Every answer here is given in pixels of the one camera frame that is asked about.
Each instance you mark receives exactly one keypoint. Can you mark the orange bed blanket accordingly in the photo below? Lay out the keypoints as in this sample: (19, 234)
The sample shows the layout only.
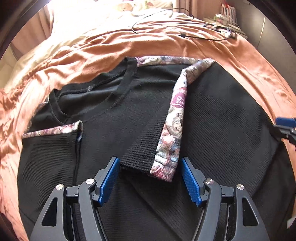
(99, 52)

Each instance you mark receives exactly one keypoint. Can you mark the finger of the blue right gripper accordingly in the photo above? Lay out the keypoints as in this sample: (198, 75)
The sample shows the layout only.
(289, 122)

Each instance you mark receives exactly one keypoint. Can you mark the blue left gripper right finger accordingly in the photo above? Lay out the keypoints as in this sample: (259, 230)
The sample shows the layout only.
(194, 182)

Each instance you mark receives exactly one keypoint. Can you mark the cream bedside nightstand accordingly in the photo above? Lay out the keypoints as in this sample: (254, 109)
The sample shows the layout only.
(233, 28)

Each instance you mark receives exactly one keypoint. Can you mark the striped gift bag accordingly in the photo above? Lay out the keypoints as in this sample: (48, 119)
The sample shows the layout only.
(229, 12)

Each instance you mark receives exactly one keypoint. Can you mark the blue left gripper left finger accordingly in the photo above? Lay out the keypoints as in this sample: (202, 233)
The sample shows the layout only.
(105, 181)

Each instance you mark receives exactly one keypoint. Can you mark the black buckle frame on bed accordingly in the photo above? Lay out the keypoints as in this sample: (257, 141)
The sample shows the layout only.
(218, 28)

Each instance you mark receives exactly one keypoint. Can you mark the right pink curtain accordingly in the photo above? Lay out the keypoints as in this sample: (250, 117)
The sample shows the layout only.
(197, 8)

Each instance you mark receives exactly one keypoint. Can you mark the left pink curtain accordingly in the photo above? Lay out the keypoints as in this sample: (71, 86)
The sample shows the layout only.
(35, 31)

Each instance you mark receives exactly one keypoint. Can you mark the bear print pillow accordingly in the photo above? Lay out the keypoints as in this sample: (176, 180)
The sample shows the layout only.
(139, 5)

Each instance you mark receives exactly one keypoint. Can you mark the pink curtain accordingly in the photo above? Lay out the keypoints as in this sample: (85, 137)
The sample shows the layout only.
(35, 31)
(197, 8)

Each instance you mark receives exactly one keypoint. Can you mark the black shirt with floral trim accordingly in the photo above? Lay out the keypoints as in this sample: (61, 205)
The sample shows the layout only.
(150, 116)

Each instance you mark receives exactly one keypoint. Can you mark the cream bed sheet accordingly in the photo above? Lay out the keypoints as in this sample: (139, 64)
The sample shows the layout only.
(72, 19)

